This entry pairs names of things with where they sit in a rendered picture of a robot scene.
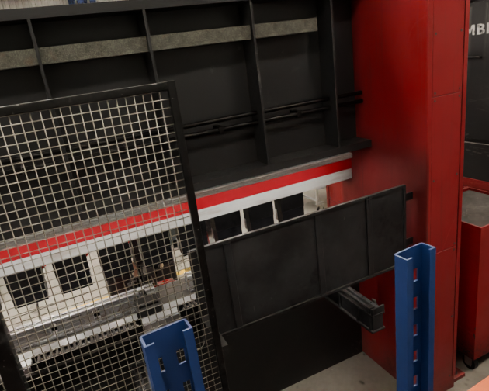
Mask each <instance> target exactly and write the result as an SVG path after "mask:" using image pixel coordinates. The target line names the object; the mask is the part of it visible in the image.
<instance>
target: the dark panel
mask: <svg viewBox="0 0 489 391"><path fill-rule="evenodd" d="M406 248H407V246H406V185H399V186H395V187H393V188H390V189H385V190H383V191H380V192H375V193H373V194H370V195H365V196H363V197H360V198H357V199H353V200H350V201H348V202H343V203H340V204H338V205H334V206H330V207H328V208H324V209H320V210H318V211H314V212H312V213H308V214H304V215H302V216H298V217H294V218H292V219H289V220H284V221H282V222H279V223H274V224H272V225H269V226H267V227H262V228H259V229H257V230H252V231H249V232H247V233H243V234H239V235H237V236H233V237H229V238H227V239H223V240H219V241H217V242H213V243H211V244H207V245H204V249H205V253H206V262H207V266H208V271H209V276H210V284H211V289H212V293H213V301H214V306H215V310H216V315H217V323H218V328H219V332H220V334H221V335H222V337H225V336H227V335H229V334H233V333H235V332H237V331H240V330H243V329H245V328H247V327H250V326H252V325H255V324H258V323H260V322H262V321H264V320H267V319H270V318H272V317H275V316H278V315H280V314H282V313H285V312H287V311H290V310H293V309H295V308H297V307H299V306H302V305H305V304H307V303H310V302H313V301H315V300H317V299H320V298H322V297H325V296H328V295H330V294H332V293H334V292H337V291H340V290H342V289H345V288H348V287H349V286H352V285H355V284H357V283H360V282H363V281H365V280H367V279H371V278H372V277H375V276H377V275H380V274H383V273H385V272H388V271H390V270H393V269H394V254H395V253H397V252H399V251H402V250H404V249H406ZM196 288H197V292H198V296H199V298H200V297H202V296H204V297H202V298H200V299H199V304H201V303H203V304H201V305H200V308H201V310H202V311H201V312H199V317H201V313H202V316H204V315H207V314H208V312H207V309H206V303H205V302H206V300H205V295H204V291H201V292H199V291H200V290H203V284H202V285H198V286H197V287H196ZM204 309H206V310H204Z"/></svg>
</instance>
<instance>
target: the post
mask: <svg viewBox="0 0 489 391"><path fill-rule="evenodd" d="M0 311H2V310H1V308H0ZM2 319H4V316H3V313H2V312H0V376H1V377H2V381H3V383H4V385H5V389H6V391H31V390H30V389H28V388H29V384H28V382H27V379H26V376H23V375H25V373H24V371H23V367H22V365H21V362H20V360H19V356H18V355H17V352H16V349H15V348H14V347H15V345H14V344H13V341H12V337H11V335H10V334H9V329H8V327H5V326H7V324H6V322H5V320H2ZM10 341H11V342H10ZM12 348H13V349H12ZM15 355H17V356H15ZM17 362H19V363H17ZM20 369H21V370H20ZM25 382H27V383H25Z"/></svg>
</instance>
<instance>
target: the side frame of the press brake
mask: <svg viewBox="0 0 489 391"><path fill-rule="evenodd" d="M351 17H352V52H353V69H354V87H355V92H356V91H360V90H361V91H362V94H361V95H355V100H357V99H362V100H363V102H362V103H358V104H355V122H356V137H360V138H365V139H369V140H371V145H372V146H371V147H366V148H363V149H359V150H357V151H351V153H352V158H351V159H352V178H350V179H347V180H344V181H341V182H336V183H333V184H330V185H326V194H327V205H328V207H330V206H334V205H338V204H340V203H343V202H348V201H350V200H353V199H357V198H360V197H363V196H367V195H370V194H373V193H375V192H380V191H383V190H385V189H390V188H393V187H395V186H399V185H406V193H408V192H413V199H410V200H408V201H406V239H407V238H409V237H413V244H409V245H408V246H407V248H408V247H411V246H413V245H416V244H418V243H426V244H429V245H431V246H433V247H436V256H435V338H434V379H433V391H446V390H448V389H450V388H452V387H454V375H455V374H456V337H457V317H458V298H459V277H460V238H461V219H462V198H463V159H464V140H465V119H466V80H467V61H468V41H469V21H470V0H351ZM359 293H360V294H362V295H363V296H365V297H366V298H367V299H369V300H371V301H372V298H374V299H375V300H376V302H377V304H378V306H379V305H381V304H384V310H385V313H383V325H384V326H385V328H384V329H382V330H380V331H378V332H376V333H374V334H371V333H370V332H369V331H368V330H367V329H365V328H364V327H362V326H361V328H362V351H363V352H365V353H366V354H367V355H368V356H369V357H371V359H372V360H374V361H375V362H376V363H377V364H378V365H380V366H381V367H382V368H383V369H384V370H386V371H387V372H388V373H389V374H390V375H392V376H393V377H394V378H395V379H397V368H396V320H395V272H394V269H393V270H390V271H388V272H385V273H383V274H380V275H377V276H375V277H372V278H371V279H367V280H365V281H363V282H360V283H359Z"/></svg>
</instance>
